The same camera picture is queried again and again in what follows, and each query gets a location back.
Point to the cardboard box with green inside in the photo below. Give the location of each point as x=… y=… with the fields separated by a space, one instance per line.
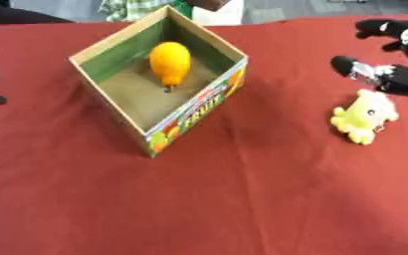
x=155 y=86

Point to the yellow soft toy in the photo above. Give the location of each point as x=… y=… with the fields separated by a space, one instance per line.
x=364 y=116

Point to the orange toy pear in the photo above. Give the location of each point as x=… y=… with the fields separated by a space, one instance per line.
x=170 y=63

